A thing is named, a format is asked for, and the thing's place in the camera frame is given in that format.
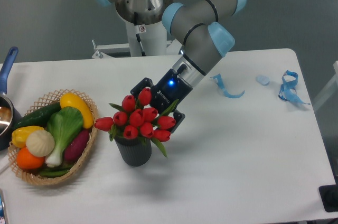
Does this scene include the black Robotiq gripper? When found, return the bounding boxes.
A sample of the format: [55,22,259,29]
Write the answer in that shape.
[130,69,192,133]

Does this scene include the red tulip bouquet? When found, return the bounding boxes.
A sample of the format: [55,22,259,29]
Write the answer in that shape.
[94,88,178,157]

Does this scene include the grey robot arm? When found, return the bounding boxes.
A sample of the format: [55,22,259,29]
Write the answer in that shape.
[97,0,247,112]

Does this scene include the dark grey ribbed vase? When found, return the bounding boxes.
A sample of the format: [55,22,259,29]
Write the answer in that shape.
[114,137,152,167]

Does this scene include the blue curved plastic strip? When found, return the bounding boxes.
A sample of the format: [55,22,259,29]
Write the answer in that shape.
[211,74,245,99]

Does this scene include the yellow squash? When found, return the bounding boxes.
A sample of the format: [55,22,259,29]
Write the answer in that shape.
[60,92,93,129]

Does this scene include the purple sweet potato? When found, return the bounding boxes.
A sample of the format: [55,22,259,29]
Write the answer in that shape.
[64,129,90,162]

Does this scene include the green bok choy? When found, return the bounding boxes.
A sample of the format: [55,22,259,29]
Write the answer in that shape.
[45,107,83,167]

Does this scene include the pale blue bottle cap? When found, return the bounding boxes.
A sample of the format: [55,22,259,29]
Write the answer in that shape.
[256,75,270,86]

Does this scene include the blue ribbon tangle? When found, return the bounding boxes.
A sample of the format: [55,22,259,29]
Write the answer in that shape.
[278,70,311,106]

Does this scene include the green cucumber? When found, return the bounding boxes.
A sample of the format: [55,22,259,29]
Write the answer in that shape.
[13,102,61,129]

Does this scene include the white garlic bulb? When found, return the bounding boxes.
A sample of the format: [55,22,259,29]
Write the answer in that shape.
[26,130,55,157]

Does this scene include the green pea pods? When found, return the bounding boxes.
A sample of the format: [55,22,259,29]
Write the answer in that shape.
[38,165,72,178]

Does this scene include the yellow bell pepper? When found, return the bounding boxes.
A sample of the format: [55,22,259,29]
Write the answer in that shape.
[12,126,44,148]

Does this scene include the orange fruit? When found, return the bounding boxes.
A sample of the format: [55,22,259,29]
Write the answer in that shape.
[16,147,44,170]

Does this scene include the woven wicker basket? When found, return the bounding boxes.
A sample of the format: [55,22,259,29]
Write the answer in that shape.
[5,89,98,186]

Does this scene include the black device at table edge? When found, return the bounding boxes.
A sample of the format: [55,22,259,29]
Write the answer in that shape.
[318,184,337,212]

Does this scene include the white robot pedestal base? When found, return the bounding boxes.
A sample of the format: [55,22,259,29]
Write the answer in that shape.
[92,21,183,59]

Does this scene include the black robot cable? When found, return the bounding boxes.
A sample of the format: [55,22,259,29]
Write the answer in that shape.
[133,12,146,57]

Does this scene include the blue handled saucepan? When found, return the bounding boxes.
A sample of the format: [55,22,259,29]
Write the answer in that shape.
[1,46,21,151]

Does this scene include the white frame at right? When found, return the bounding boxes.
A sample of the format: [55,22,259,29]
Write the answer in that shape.
[313,61,337,111]

